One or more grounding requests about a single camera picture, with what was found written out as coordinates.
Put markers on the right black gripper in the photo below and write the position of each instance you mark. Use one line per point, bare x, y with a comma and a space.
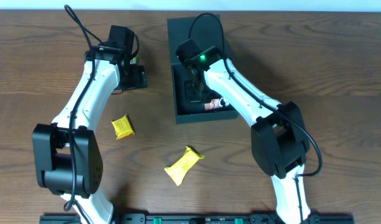
193, 92

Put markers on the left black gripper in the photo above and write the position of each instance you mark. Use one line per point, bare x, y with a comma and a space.
136, 77

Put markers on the green white snack packet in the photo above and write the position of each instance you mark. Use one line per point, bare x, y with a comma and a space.
133, 61

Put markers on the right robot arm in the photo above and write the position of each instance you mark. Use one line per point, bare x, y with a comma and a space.
279, 139

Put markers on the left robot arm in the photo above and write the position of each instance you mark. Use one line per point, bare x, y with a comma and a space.
67, 158

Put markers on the small yellow snack packet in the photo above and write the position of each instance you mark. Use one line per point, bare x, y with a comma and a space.
123, 127

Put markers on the dark green open box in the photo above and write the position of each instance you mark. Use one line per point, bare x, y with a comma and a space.
206, 33

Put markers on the long yellow snack bar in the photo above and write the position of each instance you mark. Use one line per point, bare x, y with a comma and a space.
179, 169

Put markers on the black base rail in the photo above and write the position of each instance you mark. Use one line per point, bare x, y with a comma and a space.
258, 218

